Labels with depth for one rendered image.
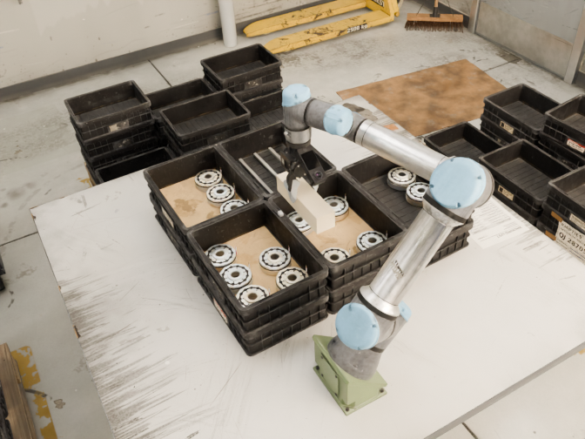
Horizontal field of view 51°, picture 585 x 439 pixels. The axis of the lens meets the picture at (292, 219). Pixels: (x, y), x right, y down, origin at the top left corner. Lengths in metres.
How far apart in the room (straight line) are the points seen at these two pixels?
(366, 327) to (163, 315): 0.81
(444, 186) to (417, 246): 0.16
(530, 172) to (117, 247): 1.99
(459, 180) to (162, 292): 1.14
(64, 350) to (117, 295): 0.90
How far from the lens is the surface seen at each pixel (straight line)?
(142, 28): 5.13
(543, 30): 4.94
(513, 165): 3.26
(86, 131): 3.39
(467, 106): 4.41
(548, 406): 2.78
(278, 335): 1.92
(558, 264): 2.30
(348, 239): 2.06
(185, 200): 2.28
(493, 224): 2.38
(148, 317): 2.09
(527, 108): 3.73
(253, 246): 2.06
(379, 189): 2.27
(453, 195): 1.42
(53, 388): 2.93
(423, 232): 1.46
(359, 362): 1.70
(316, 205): 1.77
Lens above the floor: 2.25
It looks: 41 degrees down
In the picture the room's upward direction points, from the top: 4 degrees counter-clockwise
